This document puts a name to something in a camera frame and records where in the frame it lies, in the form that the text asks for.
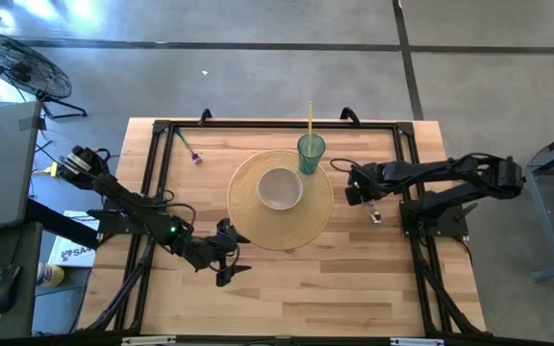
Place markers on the grey cabinet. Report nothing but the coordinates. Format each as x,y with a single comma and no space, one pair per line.
0,163

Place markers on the white label strip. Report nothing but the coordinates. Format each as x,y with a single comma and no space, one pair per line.
148,340
417,341

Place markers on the black aluminium table frame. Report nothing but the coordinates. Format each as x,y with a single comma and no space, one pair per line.
282,125

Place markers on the yellow and white bottle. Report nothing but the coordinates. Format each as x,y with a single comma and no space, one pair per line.
51,275

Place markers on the shiny metal spoon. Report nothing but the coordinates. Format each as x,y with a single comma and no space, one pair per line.
377,218

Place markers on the black frame clamp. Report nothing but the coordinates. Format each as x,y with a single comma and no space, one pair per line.
205,116
350,115

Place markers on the white printed booklet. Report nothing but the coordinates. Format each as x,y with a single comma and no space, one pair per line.
72,250

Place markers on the blue-grey metal table frame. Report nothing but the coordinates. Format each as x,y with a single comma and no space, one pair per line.
553,211

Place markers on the black floor fan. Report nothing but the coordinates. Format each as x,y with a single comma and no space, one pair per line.
19,67

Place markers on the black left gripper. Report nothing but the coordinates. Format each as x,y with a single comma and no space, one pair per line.
217,252

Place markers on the teal faceted plastic tumbler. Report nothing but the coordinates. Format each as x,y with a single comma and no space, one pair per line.
311,156

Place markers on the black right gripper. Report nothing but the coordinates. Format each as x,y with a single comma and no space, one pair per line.
360,194

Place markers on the beige ribbed bowl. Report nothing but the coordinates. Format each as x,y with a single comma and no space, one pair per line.
280,188

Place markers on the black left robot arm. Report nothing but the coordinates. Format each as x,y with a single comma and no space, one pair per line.
128,199

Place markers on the black computer mouse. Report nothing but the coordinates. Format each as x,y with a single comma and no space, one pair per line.
4,288

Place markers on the dark grey desk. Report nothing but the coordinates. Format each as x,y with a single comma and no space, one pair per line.
3,250

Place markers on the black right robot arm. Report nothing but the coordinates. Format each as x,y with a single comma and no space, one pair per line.
426,170

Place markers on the pale yellow drinking straw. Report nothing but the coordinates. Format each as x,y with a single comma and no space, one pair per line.
310,120

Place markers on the round woven straw placemat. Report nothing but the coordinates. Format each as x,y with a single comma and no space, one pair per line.
258,226

